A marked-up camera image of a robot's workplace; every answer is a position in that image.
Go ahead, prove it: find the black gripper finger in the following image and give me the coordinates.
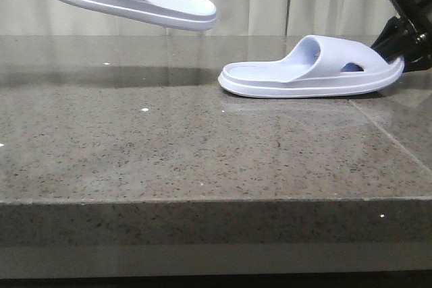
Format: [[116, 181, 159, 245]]
[[371, 17, 431, 73]]

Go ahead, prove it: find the white curtain left panel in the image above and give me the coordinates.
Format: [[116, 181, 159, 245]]
[[1, 0, 290, 36]]

